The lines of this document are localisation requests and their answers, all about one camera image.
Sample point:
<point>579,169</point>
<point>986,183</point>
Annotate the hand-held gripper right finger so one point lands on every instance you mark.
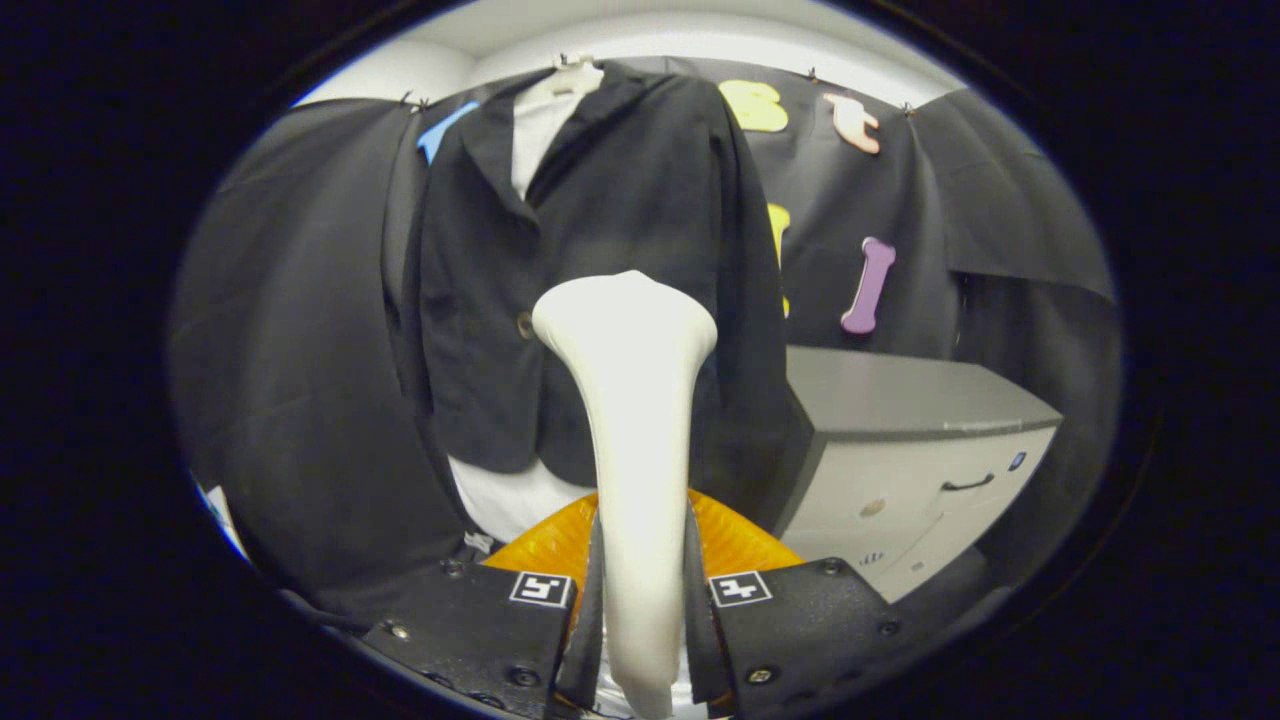
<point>700,650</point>

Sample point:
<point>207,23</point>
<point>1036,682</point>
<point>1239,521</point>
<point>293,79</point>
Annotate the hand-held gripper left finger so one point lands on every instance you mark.
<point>588,660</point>

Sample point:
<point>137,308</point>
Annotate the white garment steamer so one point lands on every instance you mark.
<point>640,450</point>

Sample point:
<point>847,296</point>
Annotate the black suit jacket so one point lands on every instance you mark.
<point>640,180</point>

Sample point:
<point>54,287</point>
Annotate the white clothes hanger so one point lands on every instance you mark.
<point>565,80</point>

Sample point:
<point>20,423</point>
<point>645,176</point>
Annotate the white cloth clip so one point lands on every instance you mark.
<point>480,541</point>

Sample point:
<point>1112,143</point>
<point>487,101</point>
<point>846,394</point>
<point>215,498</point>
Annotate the grey cabinet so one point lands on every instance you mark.
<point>900,390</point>

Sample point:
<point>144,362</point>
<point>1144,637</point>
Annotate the black backdrop cloth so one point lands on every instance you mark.
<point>300,350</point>

